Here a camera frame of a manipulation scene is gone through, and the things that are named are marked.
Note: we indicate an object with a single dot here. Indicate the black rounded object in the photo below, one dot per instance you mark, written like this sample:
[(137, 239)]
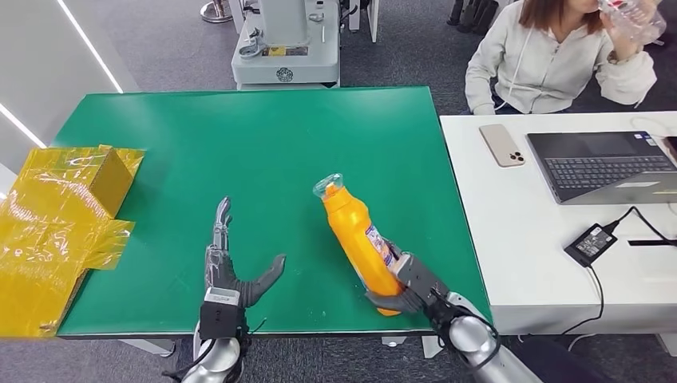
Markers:
[(555, 365)]

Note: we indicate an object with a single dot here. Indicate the black power adapter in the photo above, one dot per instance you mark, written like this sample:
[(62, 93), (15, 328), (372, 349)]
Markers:
[(589, 245)]

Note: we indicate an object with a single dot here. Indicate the dark grey laptop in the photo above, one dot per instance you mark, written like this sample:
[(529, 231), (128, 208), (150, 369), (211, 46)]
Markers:
[(597, 170)]

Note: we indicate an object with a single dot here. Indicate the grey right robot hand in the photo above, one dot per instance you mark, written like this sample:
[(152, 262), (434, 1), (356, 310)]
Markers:
[(396, 305)]

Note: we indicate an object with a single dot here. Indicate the green table mat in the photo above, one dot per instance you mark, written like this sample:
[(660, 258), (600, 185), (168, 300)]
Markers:
[(275, 148)]

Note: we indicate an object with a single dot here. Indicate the chrome stand base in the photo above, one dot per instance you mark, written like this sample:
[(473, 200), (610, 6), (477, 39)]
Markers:
[(214, 10)]

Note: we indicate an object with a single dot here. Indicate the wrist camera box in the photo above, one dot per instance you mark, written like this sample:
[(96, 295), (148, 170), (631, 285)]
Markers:
[(219, 317), (420, 277)]

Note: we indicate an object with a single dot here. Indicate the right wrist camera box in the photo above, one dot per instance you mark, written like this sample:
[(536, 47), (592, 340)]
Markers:
[(420, 277)]

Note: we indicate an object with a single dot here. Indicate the clear plastic drinking bottle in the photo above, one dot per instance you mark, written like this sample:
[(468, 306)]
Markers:
[(634, 18)]

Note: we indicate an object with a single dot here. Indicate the beige smartphone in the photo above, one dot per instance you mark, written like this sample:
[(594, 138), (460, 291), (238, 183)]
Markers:
[(501, 145)]

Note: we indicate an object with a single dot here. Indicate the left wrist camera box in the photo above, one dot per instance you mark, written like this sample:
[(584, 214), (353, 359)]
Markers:
[(219, 317)]

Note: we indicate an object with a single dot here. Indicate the yellow film wrapped cardboard box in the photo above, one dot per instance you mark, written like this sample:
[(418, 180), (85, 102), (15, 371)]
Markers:
[(47, 222)]

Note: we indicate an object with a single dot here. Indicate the white furniture panel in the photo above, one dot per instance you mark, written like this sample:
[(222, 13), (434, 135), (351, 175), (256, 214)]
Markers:
[(372, 18)]

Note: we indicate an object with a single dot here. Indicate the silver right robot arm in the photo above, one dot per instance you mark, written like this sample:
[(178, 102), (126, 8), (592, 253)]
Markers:
[(476, 343)]

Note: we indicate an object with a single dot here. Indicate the orange plastic bottle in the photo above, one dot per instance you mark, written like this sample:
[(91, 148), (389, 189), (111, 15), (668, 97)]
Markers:
[(351, 227)]

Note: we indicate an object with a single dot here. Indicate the person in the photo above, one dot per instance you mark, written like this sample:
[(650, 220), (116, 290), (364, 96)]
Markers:
[(539, 69)]

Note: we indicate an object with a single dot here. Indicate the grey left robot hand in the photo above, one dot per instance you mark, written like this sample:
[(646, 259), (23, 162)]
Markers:
[(225, 269)]

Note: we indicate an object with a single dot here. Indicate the white desk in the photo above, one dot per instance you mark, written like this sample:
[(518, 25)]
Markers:
[(518, 238)]

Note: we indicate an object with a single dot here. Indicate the thin black strip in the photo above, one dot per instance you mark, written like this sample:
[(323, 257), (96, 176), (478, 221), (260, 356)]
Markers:
[(653, 242)]

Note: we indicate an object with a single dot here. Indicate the white machine base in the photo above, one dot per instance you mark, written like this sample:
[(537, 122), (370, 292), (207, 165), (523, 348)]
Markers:
[(288, 58)]

